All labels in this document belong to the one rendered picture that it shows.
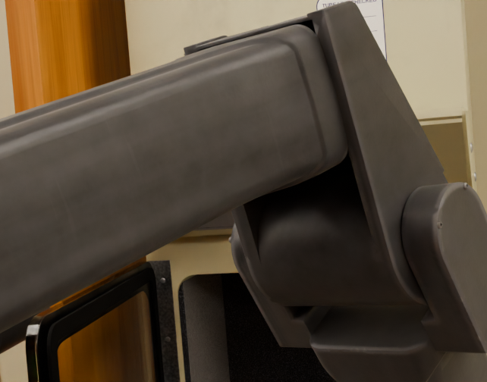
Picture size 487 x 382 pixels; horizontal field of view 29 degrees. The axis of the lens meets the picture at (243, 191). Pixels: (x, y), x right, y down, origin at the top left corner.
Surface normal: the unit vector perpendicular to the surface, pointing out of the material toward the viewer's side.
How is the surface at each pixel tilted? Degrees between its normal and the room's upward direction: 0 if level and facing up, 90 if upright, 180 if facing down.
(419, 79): 90
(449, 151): 135
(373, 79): 86
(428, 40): 90
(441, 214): 86
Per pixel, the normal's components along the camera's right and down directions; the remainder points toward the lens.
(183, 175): 0.75, -0.04
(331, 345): -0.45, -0.81
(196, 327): 0.96, -0.07
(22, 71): -0.26, 0.07
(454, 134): -0.12, 0.75
